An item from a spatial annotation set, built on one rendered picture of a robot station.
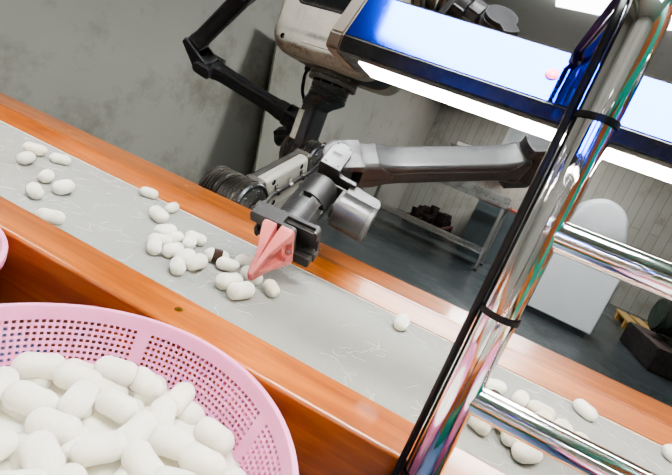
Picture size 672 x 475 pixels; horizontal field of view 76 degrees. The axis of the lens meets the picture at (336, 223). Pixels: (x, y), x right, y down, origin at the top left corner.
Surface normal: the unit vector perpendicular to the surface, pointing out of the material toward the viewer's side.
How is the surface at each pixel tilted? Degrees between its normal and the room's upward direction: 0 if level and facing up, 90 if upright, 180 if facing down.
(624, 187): 90
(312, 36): 90
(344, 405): 0
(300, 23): 90
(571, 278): 90
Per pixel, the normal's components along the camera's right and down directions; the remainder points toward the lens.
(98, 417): 0.36, -0.91
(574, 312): -0.40, 0.04
